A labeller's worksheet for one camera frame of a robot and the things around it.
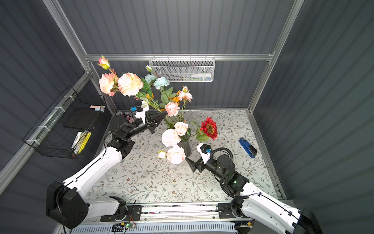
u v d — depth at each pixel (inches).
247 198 20.3
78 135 28.2
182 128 21.5
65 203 15.5
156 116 23.8
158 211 29.7
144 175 34.1
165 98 28.5
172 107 27.7
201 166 24.8
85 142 27.4
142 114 22.3
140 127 23.6
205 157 24.3
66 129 28.6
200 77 35.8
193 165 24.7
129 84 17.7
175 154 21.5
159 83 26.8
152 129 23.5
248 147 37.5
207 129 23.4
